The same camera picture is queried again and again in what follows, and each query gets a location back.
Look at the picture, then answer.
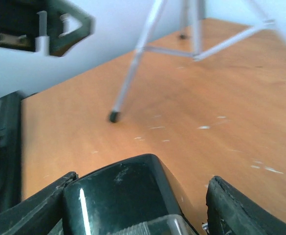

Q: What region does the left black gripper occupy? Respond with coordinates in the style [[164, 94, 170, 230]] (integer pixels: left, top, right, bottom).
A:
[[0, 0, 95, 57]]

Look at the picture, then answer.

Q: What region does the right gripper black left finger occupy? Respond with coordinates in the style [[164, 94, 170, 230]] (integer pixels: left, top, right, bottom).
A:
[[0, 171, 77, 235]]

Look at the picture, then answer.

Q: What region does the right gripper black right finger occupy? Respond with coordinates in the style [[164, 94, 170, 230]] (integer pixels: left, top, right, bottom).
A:
[[206, 176, 286, 235]]

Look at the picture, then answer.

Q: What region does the clear plastic metronome cover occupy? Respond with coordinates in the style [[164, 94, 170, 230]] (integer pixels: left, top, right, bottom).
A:
[[114, 214, 196, 235]]

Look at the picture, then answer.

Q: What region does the black metronome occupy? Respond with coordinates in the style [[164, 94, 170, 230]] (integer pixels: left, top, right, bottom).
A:
[[63, 154, 196, 235]]

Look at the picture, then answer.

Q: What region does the white tripod music stand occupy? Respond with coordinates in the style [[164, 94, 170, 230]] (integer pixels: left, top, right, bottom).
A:
[[108, 0, 286, 123]]

